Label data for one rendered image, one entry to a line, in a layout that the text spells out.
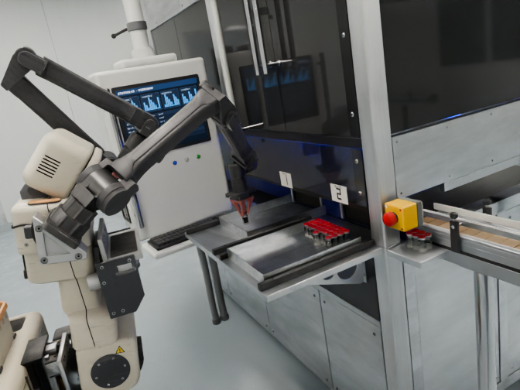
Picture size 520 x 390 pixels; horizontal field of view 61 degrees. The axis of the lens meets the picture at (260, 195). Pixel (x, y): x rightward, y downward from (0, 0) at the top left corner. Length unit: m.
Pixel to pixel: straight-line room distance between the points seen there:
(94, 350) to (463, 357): 1.25
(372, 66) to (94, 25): 5.66
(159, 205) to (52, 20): 4.82
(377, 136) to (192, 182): 1.07
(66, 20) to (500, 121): 5.75
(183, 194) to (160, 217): 0.15
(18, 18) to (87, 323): 5.59
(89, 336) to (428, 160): 1.09
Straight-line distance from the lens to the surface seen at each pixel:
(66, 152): 1.18
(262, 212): 1.84
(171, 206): 2.08
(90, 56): 6.60
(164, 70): 2.04
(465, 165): 1.56
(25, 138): 6.52
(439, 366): 1.75
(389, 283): 1.42
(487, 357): 1.51
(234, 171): 1.60
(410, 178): 1.38
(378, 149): 1.28
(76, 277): 1.28
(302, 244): 1.46
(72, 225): 1.06
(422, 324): 1.60
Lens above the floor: 1.45
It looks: 16 degrees down
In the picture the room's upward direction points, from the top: 10 degrees counter-clockwise
